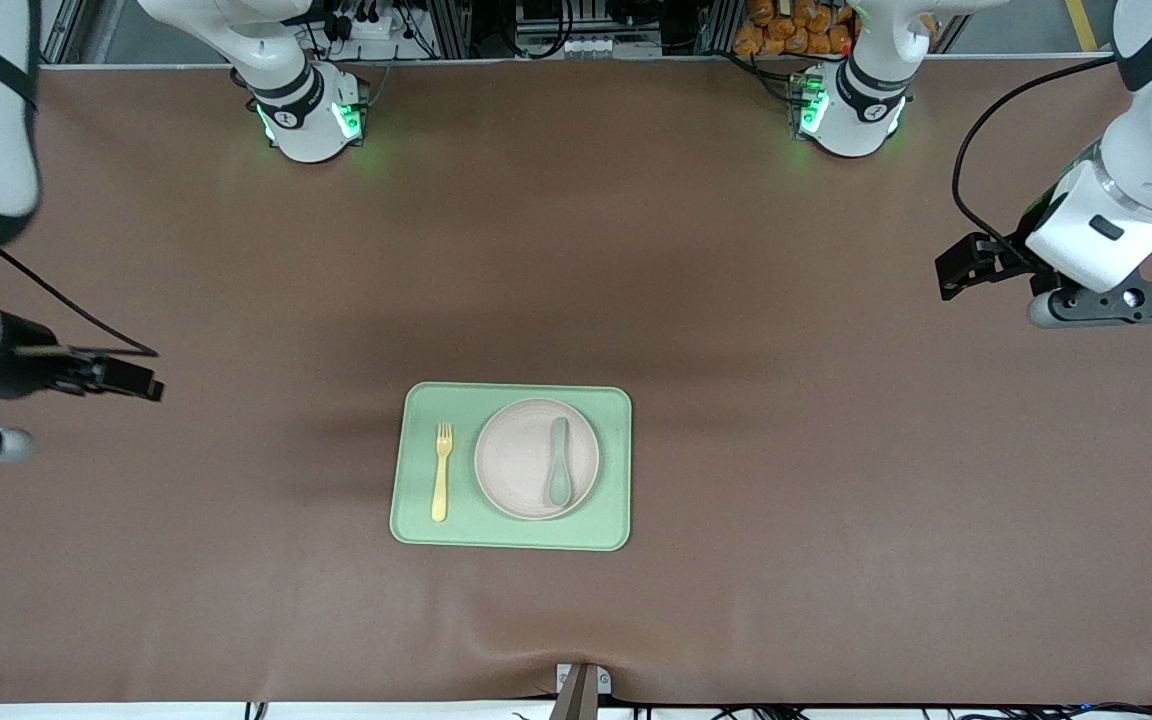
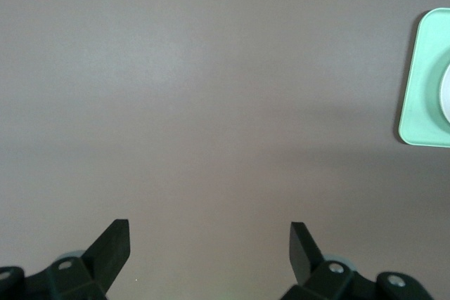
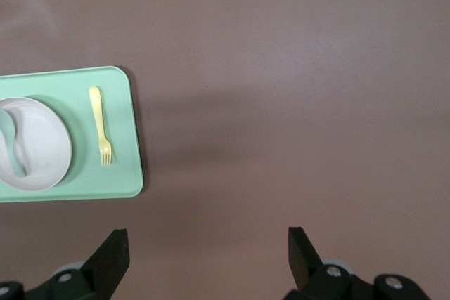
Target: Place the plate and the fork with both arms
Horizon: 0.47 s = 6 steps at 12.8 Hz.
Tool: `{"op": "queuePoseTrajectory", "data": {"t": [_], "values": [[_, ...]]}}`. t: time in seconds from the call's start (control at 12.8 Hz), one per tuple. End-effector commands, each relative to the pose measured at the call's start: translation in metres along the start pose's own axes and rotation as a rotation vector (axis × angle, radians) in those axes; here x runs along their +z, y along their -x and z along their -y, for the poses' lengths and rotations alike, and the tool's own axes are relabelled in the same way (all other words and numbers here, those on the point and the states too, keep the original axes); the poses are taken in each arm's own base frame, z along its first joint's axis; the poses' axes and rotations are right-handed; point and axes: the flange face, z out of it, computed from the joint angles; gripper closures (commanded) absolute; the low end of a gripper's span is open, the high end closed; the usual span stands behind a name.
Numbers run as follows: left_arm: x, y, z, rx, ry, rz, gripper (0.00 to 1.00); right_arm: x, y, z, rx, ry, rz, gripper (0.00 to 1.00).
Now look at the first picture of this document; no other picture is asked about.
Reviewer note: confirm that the yellow plastic fork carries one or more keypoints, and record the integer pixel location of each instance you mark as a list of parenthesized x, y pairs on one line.
[(441, 490)]

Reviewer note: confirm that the white power strip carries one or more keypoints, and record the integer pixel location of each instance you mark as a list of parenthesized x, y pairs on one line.
[(376, 28)]

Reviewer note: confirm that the grey metal bracket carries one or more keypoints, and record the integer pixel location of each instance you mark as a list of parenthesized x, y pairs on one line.
[(604, 682)]

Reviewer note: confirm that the aluminium frame post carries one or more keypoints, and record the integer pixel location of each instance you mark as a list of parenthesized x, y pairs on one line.
[(451, 30)]

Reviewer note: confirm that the white connector strip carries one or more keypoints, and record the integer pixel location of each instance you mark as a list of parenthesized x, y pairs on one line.
[(571, 46)]

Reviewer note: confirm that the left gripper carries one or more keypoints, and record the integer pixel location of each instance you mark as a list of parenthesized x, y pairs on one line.
[(1007, 259)]

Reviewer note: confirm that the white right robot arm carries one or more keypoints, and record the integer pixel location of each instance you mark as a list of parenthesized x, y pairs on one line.
[(306, 135)]

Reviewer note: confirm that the light green rectangular tray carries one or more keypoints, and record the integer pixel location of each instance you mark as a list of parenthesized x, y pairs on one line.
[(511, 534)]

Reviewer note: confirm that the brown table mat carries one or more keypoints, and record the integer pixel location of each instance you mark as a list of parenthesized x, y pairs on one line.
[(236, 550)]

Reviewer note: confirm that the grey-green plastic spoon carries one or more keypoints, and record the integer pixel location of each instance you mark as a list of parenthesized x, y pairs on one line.
[(558, 488)]

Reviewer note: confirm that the pile of orange snack bags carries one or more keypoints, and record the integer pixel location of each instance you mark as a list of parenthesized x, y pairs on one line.
[(796, 25)]

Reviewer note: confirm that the grey metal post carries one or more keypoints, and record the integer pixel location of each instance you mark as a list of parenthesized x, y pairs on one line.
[(576, 700)]

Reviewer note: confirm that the round beige plate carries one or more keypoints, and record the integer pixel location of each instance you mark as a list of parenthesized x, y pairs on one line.
[(516, 460)]

